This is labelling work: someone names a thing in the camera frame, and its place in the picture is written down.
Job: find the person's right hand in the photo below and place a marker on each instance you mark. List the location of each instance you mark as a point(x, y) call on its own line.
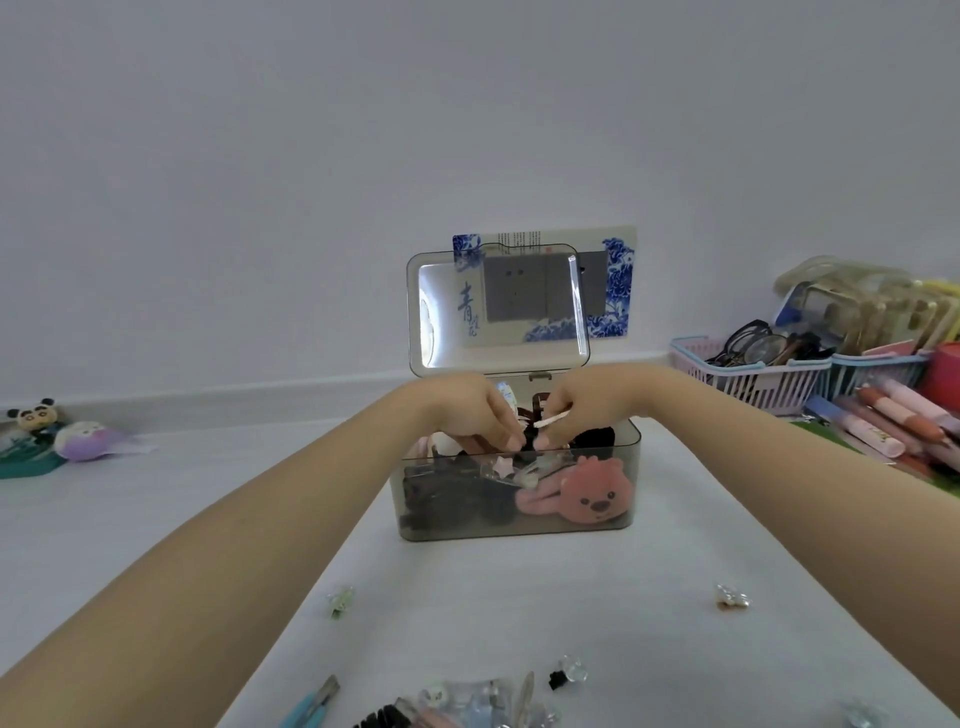
point(600, 397)

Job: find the person's left hand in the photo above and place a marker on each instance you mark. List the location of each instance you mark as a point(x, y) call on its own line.
point(465, 405)

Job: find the person's left fingers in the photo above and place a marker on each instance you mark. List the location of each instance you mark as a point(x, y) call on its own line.
point(504, 424)

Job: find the person's right fingers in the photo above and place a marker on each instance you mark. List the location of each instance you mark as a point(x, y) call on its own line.
point(556, 427)

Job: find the white stick hair clip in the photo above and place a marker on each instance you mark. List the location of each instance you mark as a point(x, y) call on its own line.
point(553, 418)

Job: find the person's left forearm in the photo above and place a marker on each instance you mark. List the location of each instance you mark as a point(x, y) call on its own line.
point(225, 555)

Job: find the person's right forearm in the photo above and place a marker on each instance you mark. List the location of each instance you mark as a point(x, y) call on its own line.
point(810, 510)

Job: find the clear star hair clip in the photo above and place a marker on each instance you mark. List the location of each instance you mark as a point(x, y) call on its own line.
point(499, 467)

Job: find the pink beaver plush hair clip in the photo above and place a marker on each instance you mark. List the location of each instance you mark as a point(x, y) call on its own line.
point(589, 491)

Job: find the pile of black hair accessories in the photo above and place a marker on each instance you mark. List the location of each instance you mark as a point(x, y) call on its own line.
point(450, 499)

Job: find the transparent grey storage box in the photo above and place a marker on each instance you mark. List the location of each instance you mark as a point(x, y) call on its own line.
point(517, 529)

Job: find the storage box lid with mirror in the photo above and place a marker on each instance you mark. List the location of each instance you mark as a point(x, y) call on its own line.
point(420, 315)

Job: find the blue white patterned socket surround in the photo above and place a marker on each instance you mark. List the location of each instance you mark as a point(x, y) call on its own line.
point(619, 292)

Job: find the pink plastic basket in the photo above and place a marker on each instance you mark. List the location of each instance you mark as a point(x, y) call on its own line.
point(757, 390)

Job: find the pile of black glasses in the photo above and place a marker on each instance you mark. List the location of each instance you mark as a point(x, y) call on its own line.
point(761, 345)

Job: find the small green hair clip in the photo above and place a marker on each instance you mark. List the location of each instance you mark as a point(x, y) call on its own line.
point(341, 602)

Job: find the small pearl hair clip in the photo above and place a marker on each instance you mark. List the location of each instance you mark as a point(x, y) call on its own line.
point(731, 597)

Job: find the black clear hair clip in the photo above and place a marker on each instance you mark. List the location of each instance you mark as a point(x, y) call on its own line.
point(568, 673)

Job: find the blue pen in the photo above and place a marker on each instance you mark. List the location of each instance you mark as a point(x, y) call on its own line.
point(823, 409)

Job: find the pile of assorted hair clips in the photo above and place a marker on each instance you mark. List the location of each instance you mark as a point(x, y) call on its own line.
point(465, 705)

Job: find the pink white pen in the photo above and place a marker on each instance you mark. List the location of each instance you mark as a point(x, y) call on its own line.
point(870, 431)

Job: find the blue plastic basket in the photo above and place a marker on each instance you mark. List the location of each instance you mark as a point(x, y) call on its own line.
point(877, 375)

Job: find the row of clear phone cases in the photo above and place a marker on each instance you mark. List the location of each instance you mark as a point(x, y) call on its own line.
point(870, 304)

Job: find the orange pen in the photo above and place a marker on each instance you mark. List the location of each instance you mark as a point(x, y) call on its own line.
point(900, 414)

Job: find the pale pink pen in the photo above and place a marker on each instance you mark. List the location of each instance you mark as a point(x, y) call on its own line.
point(919, 397)

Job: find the red container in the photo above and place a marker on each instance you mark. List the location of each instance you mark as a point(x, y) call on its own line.
point(943, 379)

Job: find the purple plush toy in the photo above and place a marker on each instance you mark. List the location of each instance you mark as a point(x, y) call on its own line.
point(94, 441)

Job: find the panda figurine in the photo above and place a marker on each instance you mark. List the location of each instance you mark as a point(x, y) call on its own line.
point(34, 418)

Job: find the teal figurine base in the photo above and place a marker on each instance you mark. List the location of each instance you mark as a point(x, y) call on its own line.
point(26, 459)

